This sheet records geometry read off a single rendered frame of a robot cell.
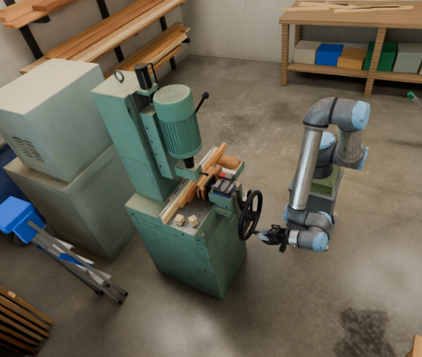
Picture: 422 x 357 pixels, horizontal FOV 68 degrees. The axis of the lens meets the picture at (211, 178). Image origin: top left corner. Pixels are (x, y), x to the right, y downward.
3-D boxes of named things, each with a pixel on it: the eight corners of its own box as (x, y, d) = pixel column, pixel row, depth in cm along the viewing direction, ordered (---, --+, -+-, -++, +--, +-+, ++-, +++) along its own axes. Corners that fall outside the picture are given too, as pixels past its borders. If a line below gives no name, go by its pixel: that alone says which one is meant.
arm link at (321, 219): (311, 206, 164) (304, 222, 156) (334, 213, 159) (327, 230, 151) (309, 218, 170) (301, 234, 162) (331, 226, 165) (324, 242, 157)
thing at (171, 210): (166, 224, 164) (163, 219, 160) (162, 223, 164) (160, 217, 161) (219, 154, 198) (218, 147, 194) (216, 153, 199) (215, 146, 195)
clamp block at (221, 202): (231, 212, 167) (229, 201, 161) (209, 205, 173) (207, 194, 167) (243, 193, 175) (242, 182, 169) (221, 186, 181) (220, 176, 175)
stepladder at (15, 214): (118, 311, 229) (9, 232, 140) (92, 299, 239) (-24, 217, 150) (130, 290, 238) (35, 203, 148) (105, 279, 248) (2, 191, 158)
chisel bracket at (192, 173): (197, 183, 170) (194, 172, 164) (175, 177, 176) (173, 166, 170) (204, 174, 174) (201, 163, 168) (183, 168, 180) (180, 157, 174)
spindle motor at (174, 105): (190, 163, 150) (177, 107, 129) (161, 154, 158) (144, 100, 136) (208, 141, 160) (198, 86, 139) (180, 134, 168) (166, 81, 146)
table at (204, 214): (212, 249, 156) (209, 242, 152) (163, 229, 169) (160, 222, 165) (259, 170, 191) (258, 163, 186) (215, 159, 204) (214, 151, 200)
